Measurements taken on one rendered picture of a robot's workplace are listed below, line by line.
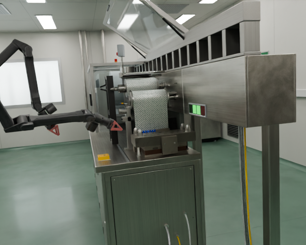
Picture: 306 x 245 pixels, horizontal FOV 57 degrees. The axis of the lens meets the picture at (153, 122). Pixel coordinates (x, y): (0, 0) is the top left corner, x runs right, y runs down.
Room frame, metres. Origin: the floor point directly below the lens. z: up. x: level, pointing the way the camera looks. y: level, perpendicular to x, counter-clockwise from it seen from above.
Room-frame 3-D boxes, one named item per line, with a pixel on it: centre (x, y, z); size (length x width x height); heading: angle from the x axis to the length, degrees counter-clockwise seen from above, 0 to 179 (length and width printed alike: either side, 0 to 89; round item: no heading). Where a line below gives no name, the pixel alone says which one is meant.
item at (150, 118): (1.93, 0.01, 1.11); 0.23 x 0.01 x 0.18; 104
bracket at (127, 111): (1.98, 0.19, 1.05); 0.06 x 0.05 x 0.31; 104
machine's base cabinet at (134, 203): (2.88, 0.31, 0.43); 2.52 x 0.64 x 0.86; 14
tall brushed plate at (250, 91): (2.69, -0.14, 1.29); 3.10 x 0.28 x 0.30; 14
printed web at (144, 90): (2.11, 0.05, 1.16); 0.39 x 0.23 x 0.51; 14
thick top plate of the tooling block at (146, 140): (1.82, -0.06, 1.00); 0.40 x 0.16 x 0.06; 104
